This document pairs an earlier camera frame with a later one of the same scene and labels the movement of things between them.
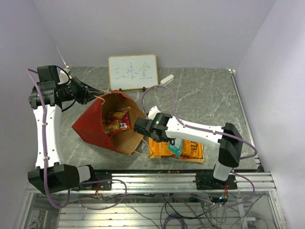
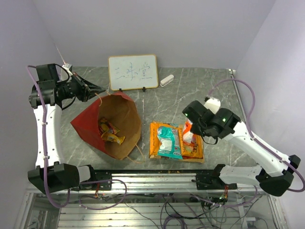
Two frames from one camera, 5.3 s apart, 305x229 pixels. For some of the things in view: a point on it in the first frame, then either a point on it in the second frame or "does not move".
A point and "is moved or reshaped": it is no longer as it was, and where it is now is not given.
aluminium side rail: [232, 71] does not move
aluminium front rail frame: [159, 201] does not move
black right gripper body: [163, 139] -> [196, 128]
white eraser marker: [167, 79] does not move
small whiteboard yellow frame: [132, 71] does not move
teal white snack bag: [176, 150] is moved or reshaped
